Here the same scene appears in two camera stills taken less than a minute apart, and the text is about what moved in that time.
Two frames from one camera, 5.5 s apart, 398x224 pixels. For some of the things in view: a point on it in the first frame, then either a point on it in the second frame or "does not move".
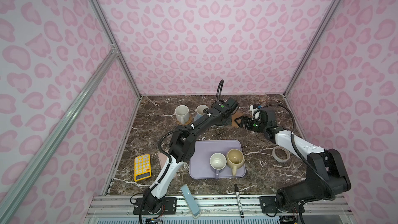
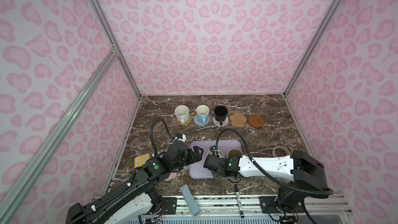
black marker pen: x=238 y=196 does not move
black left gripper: x=229 y=120 → x=193 y=158
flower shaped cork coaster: x=237 y=115 does not move
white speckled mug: x=182 y=113 does not move
